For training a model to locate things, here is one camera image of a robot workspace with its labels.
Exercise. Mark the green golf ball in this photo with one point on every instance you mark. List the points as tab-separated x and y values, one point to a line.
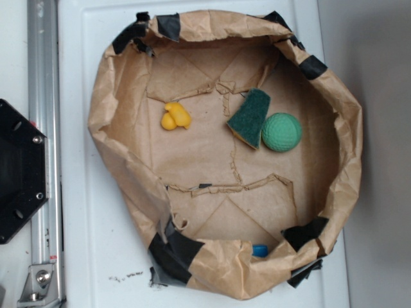
281	132

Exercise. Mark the aluminium extrusion rail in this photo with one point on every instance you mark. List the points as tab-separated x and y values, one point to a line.
45	283

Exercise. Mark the yellow rubber duck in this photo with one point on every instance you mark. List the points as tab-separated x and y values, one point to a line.
175	116

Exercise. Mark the blue bottle cap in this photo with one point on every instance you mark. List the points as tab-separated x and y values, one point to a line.
260	250

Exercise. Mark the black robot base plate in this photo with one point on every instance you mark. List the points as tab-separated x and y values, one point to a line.
23	171

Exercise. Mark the green and yellow sponge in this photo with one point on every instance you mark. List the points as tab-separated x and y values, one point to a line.
247	123

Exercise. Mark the white plastic tray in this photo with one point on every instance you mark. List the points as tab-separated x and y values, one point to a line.
106	264

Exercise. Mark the brown paper bag tray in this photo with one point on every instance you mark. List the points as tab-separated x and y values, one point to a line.
201	197

